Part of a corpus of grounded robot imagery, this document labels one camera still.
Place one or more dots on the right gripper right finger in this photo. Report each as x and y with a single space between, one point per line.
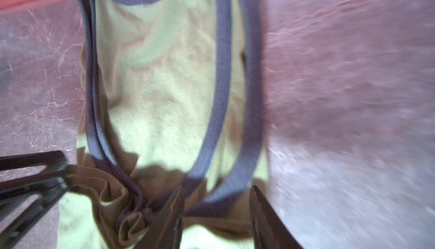
268 230

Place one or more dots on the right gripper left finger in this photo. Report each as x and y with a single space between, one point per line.
166 230

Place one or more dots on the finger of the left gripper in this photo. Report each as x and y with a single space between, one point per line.
54 162
48 189

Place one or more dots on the olive green tank top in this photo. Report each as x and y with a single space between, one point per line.
173 98

